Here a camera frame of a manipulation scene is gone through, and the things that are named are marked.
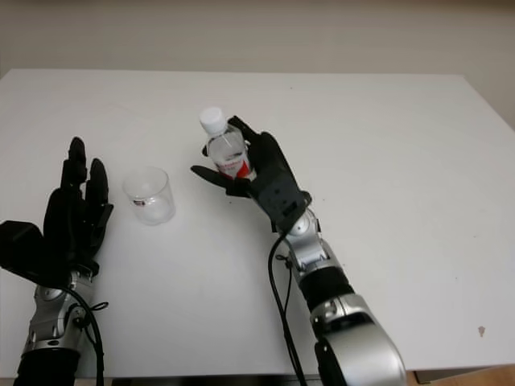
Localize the clear plastic water bottle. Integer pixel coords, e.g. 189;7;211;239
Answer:
199;106;258;182

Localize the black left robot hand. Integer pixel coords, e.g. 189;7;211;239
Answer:
42;136;115;275

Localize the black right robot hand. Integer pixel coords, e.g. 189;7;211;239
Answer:
190;115;314;199

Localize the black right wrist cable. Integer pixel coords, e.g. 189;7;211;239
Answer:
267;232;309;386

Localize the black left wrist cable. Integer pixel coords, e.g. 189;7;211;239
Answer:
60;287;106;386

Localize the clear glass cup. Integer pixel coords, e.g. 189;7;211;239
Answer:
122;166;177;227

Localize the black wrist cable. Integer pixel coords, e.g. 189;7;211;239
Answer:
267;232;309;386
60;287;106;386

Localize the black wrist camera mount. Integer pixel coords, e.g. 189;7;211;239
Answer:
0;220;53;282
253;170;314;234

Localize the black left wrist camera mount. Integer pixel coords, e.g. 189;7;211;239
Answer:
0;220;53;282

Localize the dark robot torso edge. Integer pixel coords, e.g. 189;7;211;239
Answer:
110;377;323;386

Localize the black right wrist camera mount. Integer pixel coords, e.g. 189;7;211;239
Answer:
253;170;314;234

